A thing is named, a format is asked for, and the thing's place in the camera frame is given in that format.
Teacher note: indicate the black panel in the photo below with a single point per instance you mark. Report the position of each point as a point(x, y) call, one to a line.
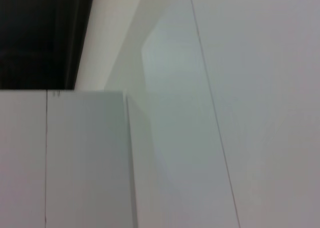
point(35, 38)

